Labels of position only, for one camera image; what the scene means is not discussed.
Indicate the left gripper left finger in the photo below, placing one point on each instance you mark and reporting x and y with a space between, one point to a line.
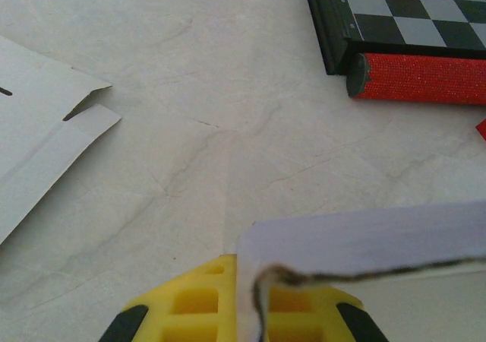
190 311

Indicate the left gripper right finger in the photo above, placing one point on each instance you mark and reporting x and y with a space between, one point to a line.
303 319

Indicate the lavender tinted paper box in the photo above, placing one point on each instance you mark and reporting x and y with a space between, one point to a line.
360 239

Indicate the grey white paper box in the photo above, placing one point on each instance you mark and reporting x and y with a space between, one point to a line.
38 137

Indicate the red wide toy brick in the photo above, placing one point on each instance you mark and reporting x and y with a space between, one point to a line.
482 129

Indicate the red glitter toy microphone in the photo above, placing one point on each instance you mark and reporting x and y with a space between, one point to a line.
425 78

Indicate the black grey chessboard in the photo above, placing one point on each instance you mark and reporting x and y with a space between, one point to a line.
417 11

